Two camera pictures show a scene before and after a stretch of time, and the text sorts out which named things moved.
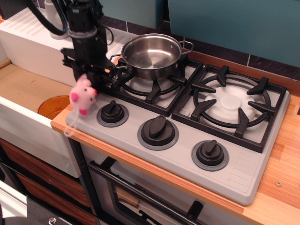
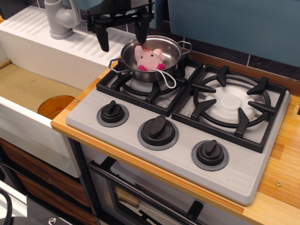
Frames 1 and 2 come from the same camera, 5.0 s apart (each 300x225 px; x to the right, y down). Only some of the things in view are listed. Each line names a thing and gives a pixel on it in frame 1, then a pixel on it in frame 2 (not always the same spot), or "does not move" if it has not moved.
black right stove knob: (209, 155) does not move
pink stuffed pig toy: (82, 96) -> (149, 60)
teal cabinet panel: (268, 29) does not move
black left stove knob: (112, 115) does not move
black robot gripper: (89, 56) -> (104, 13)
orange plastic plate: (52, 106) does not move
